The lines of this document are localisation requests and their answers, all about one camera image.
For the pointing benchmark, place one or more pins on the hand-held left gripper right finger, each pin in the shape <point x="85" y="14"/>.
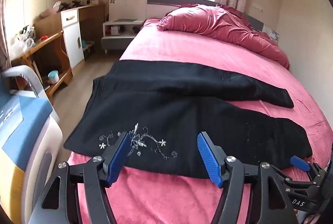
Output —
<point x="208" y="159"/>

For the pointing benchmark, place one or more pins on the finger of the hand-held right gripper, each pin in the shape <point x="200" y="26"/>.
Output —
<point x="299" y="163"/>
<point x="301" y="183"/>

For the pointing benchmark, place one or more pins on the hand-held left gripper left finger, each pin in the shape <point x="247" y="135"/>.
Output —
<point x="119" y="159"/>

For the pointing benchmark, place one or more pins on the black embroidered pants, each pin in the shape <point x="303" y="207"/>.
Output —
<point x="166" y="109"/>

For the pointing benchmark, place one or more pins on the white and blue appliance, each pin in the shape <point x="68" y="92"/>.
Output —
<point x="23" y="130"/>

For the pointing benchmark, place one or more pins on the light blue cup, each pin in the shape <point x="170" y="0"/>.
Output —
<point x="53" y="77"/>

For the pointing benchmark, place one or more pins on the bed with pink sheet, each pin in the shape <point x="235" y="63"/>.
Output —
<point x="182" y="47"/>

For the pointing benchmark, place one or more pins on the white nightstand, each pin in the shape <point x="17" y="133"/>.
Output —
<point x="117" y="38"/>

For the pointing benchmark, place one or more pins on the white cabinet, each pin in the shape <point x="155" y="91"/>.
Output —
<point x="73" y="39"/>

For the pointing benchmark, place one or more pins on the white floral panel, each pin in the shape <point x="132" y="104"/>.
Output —
<point x="130" y="5"/>
<point x="274" y="35"/>

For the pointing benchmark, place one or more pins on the wooden desk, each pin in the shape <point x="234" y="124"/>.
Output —
<point x="49" y="43"/>

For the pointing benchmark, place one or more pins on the white plastic bags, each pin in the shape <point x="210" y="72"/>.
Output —
<point x="20" y="43"/>

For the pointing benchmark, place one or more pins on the white wall socket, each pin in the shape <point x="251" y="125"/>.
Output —
<point x="258" y="7"/>

